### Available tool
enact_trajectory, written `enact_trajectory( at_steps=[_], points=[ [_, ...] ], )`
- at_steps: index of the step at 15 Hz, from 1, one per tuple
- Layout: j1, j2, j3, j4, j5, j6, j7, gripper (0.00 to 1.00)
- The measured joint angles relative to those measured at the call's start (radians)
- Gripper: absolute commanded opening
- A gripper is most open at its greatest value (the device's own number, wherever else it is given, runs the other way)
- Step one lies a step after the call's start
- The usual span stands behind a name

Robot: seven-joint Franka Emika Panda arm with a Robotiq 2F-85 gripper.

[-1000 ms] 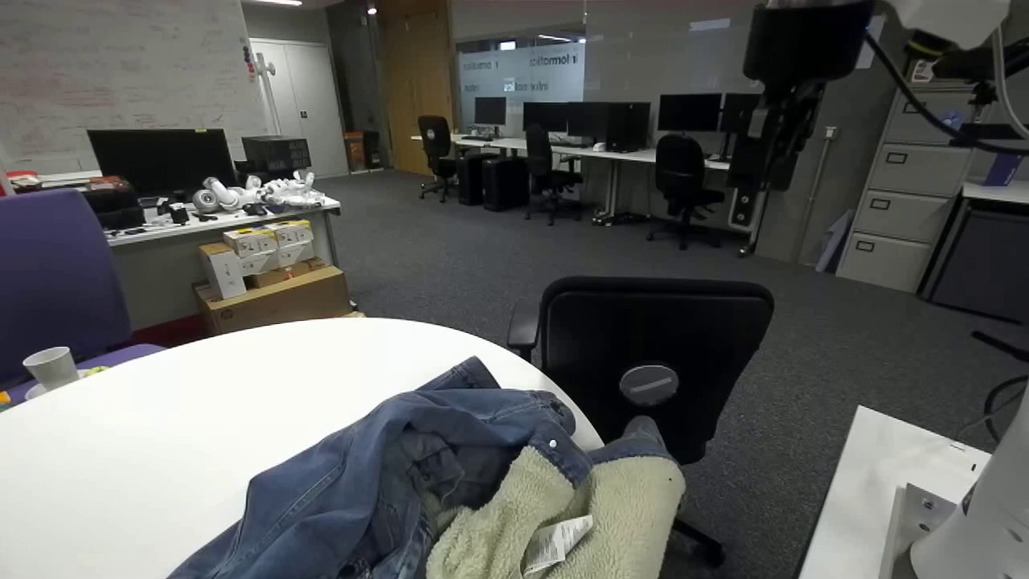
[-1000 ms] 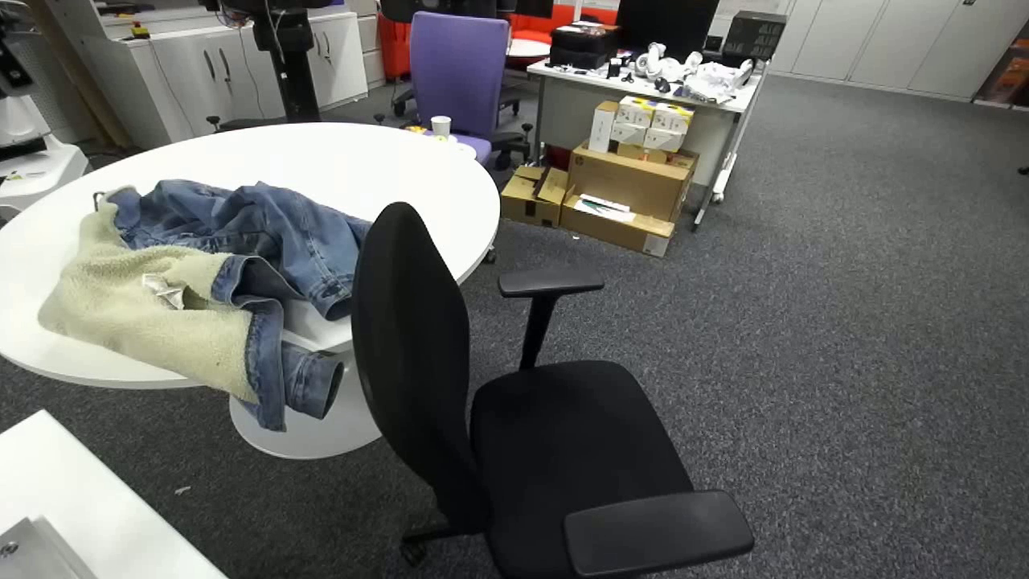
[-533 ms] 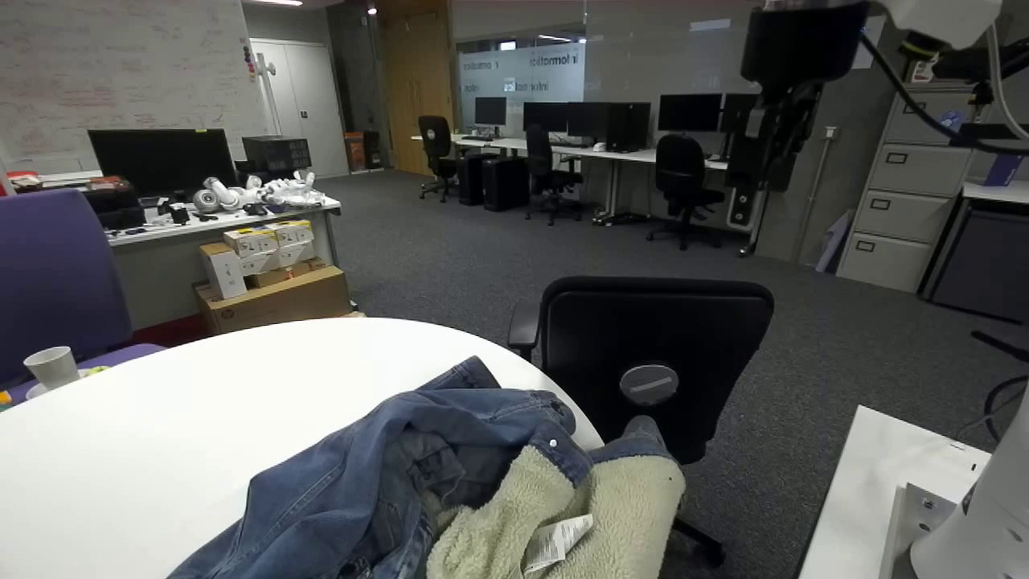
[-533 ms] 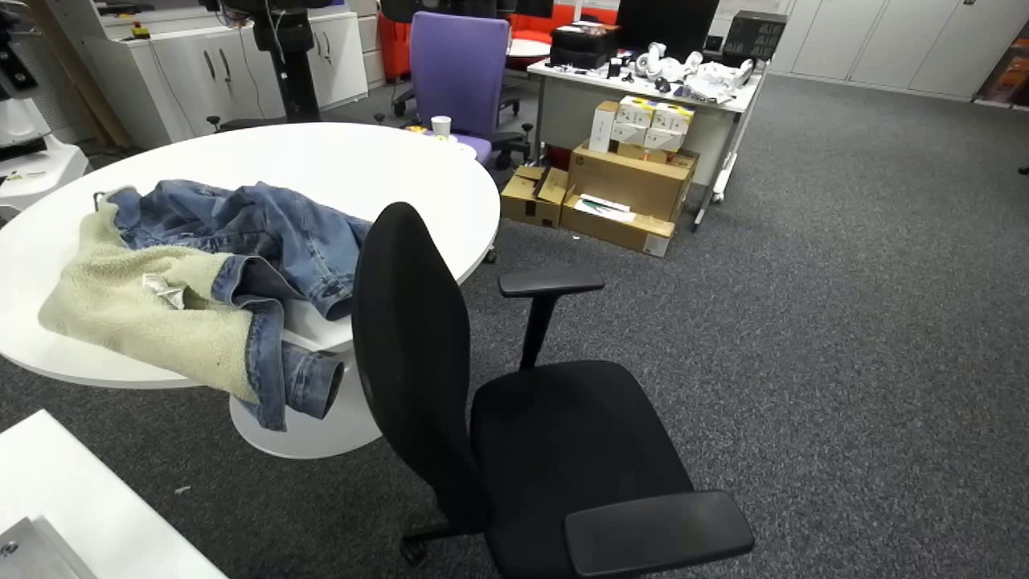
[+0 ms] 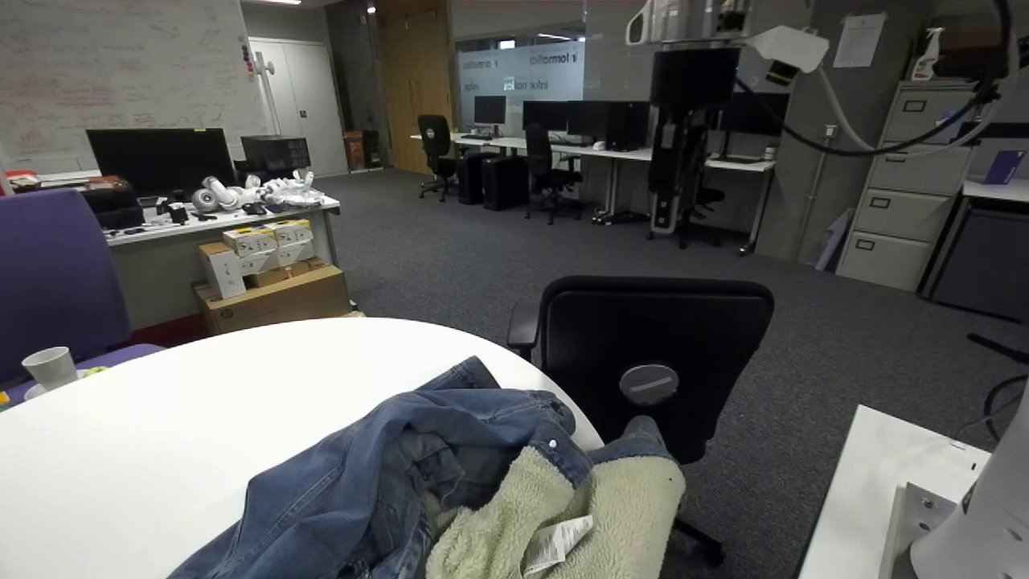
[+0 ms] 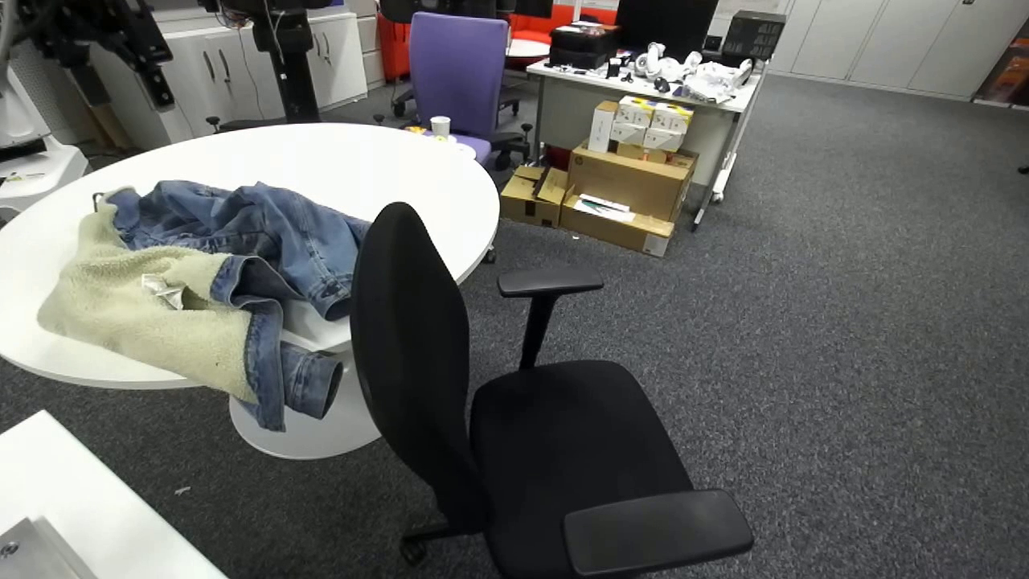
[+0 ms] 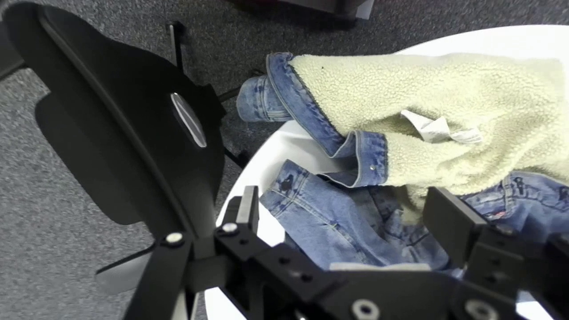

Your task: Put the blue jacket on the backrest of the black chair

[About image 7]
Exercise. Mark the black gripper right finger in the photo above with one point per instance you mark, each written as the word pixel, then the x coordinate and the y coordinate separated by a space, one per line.
pixel 454 224

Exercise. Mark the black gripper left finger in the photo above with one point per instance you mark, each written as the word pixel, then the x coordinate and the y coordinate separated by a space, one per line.
pixel 243 214

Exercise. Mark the blue denim fleece-lined jacket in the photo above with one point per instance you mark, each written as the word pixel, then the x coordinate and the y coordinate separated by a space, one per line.
pixel 474 107

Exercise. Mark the black office chair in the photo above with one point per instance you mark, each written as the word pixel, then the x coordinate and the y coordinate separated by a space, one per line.
pixel 108 118

